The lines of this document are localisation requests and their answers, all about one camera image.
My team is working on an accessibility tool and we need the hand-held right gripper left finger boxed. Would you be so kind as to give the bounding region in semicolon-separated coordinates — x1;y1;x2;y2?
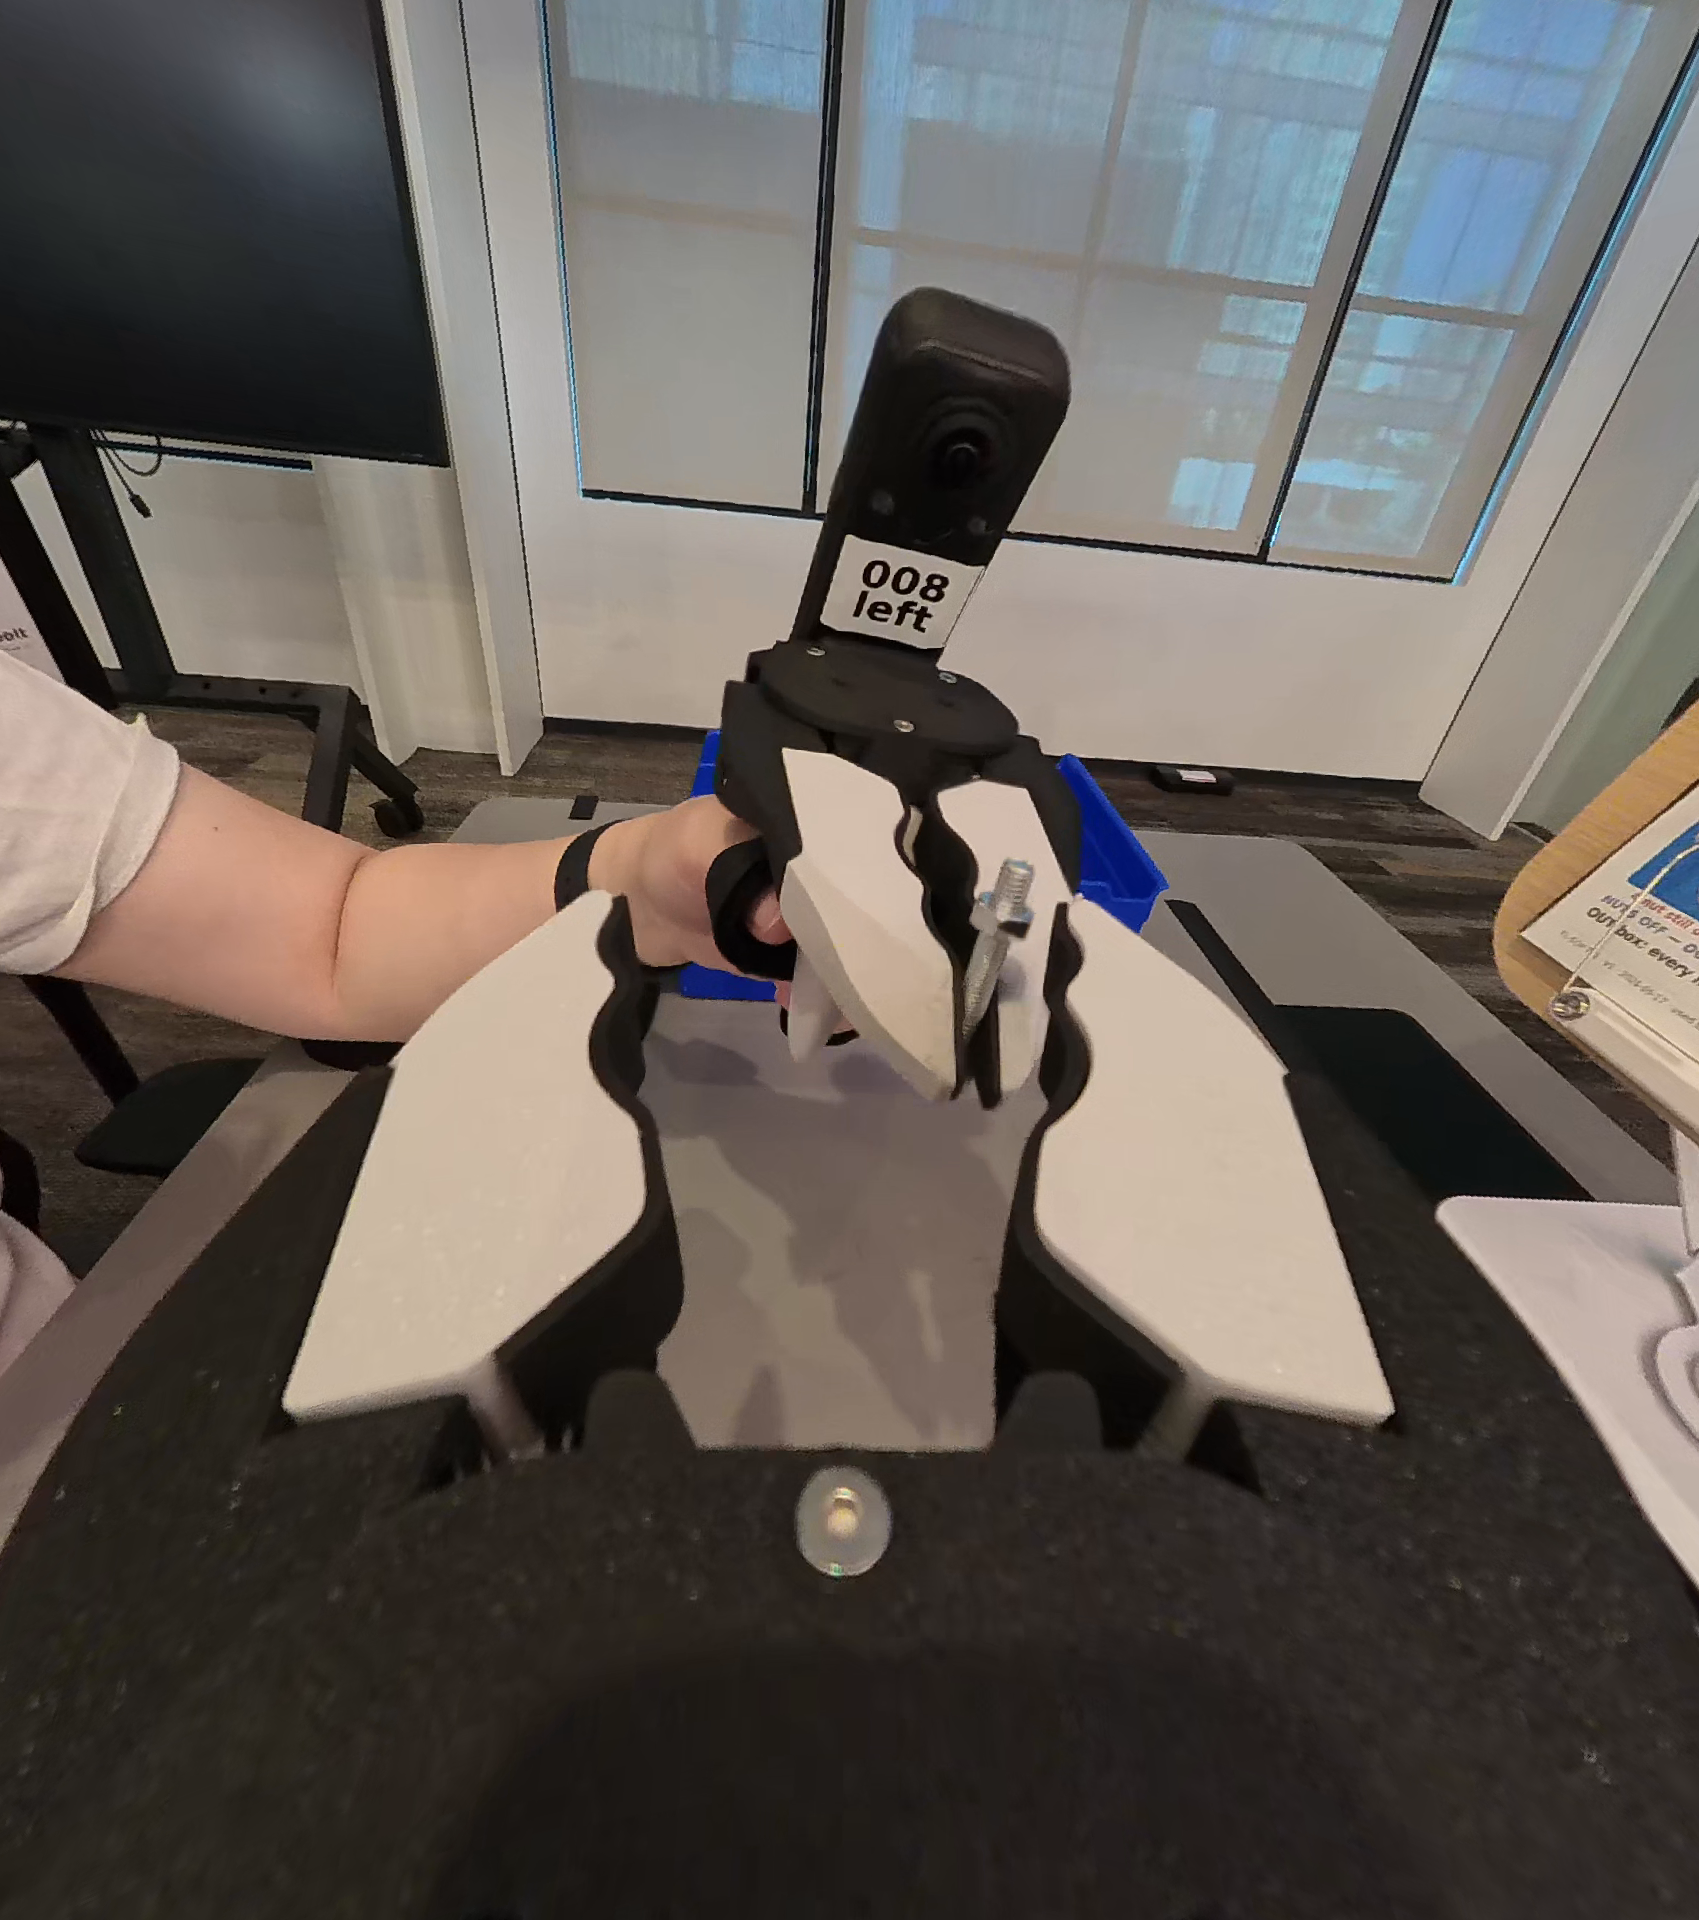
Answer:
283;891;664;1467

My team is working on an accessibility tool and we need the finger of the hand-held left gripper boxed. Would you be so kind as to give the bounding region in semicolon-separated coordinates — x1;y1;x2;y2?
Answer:
778;744;972;1103
936;780;1080;1111

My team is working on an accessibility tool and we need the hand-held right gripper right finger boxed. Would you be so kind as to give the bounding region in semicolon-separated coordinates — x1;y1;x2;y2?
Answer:
1014;895;1396;1463

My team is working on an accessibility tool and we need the blue plastic bin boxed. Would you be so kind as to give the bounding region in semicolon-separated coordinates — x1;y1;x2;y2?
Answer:
676;726;1170;1003

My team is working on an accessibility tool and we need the long thin silver bolt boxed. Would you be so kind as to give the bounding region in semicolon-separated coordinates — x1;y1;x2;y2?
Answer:
958;853;1038;1051

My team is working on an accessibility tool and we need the person's left forearm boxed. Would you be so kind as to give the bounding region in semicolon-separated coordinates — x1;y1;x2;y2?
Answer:
77;764;596;1043

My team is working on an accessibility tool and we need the person's left hand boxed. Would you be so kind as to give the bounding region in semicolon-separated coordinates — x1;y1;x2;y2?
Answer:
592;791;854;1051

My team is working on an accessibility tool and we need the black wrist band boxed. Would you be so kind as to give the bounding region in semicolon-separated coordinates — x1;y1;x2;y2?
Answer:
554;815;626;918

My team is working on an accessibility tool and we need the white stand base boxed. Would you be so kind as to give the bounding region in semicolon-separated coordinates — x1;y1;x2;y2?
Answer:
1438;1192;1699;1742

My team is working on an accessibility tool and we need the window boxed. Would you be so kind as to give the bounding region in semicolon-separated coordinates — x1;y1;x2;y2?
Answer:
542;0;1699;588

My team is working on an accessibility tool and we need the black screen stand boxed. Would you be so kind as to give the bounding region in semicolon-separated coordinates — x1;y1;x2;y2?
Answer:
0;419;426;842

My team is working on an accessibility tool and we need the large black screen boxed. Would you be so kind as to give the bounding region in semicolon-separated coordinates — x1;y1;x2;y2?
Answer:
0;0;454;468

